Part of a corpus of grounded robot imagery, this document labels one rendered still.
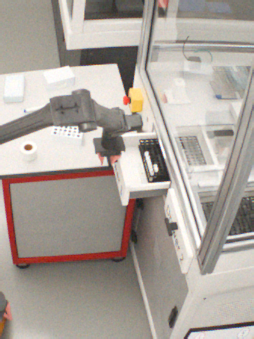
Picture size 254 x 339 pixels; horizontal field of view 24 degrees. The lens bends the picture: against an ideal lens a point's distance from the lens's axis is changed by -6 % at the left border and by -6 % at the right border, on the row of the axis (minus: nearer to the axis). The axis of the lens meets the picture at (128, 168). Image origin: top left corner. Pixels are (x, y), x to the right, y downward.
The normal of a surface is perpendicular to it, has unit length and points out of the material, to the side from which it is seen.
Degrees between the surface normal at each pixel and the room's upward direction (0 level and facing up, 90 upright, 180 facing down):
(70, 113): 41
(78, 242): 90
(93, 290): 0
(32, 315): 0
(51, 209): 90
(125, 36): 90
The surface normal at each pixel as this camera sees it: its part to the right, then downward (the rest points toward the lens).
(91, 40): 0.19, 0.74
